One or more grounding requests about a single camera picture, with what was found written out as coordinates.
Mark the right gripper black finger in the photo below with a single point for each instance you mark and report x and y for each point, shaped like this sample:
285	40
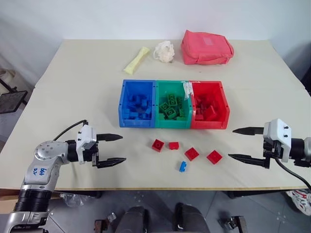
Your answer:
250	160
247	131

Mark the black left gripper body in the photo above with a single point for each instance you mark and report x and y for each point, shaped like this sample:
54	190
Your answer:
89	155

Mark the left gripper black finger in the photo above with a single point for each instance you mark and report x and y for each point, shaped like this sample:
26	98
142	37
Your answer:
111	162
109	137

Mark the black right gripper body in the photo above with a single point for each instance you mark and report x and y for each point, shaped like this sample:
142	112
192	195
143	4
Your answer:
272	148

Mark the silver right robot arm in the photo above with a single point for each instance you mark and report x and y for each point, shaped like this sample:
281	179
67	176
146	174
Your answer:
302	151

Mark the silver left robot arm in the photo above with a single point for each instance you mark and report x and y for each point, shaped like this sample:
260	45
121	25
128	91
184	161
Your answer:
46	150

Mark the red square building brick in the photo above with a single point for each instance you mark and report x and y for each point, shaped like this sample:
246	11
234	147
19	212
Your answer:
192	154
214	157
158	145

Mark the blue plastic storage bin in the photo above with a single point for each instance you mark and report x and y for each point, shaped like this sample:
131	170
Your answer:
126	102

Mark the large red building brick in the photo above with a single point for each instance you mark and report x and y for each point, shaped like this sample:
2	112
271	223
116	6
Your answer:
211	113

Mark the red plastic storage bin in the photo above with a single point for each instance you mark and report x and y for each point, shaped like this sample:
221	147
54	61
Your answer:
219	97

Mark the clear crumpled plastic bag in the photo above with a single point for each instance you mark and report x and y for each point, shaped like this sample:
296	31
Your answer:
71	199

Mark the small red building brick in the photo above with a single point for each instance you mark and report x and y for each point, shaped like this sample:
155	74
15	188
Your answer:
199	117
174	145

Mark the white and red shoe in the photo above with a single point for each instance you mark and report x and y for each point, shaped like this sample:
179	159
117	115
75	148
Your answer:
301	201

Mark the dark rounded shape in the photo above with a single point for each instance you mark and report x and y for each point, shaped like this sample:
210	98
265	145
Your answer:
192	218
133	219

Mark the small blue building brick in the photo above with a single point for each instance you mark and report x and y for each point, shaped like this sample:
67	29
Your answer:
183	166

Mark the green plastic storage bin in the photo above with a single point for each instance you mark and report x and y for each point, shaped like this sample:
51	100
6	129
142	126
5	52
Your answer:
160	92

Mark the torn white tape label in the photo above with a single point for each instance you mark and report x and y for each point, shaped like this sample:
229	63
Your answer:
187	90

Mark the small green building brick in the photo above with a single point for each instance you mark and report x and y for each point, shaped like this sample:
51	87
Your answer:
180	100

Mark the pale yellow tube packet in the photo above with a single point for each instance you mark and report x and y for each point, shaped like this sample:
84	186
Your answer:
135	61

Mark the red fabric pouch bag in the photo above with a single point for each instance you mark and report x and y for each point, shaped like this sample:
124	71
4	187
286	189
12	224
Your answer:
206	48

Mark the black mesh stand tray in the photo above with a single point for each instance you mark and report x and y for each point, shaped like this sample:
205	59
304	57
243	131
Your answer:
11	100

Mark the white mesh bath sponge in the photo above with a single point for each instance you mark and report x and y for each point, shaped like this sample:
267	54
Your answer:
165	52

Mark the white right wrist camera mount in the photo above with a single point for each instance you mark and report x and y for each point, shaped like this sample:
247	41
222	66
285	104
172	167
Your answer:
279	133

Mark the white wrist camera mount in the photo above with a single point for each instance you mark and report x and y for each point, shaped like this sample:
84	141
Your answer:
85	138
279	133

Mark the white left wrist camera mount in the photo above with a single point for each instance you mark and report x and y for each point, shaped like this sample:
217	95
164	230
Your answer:
85	138

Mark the metal caster bracket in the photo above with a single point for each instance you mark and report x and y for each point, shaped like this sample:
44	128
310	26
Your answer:
103	224
233	223

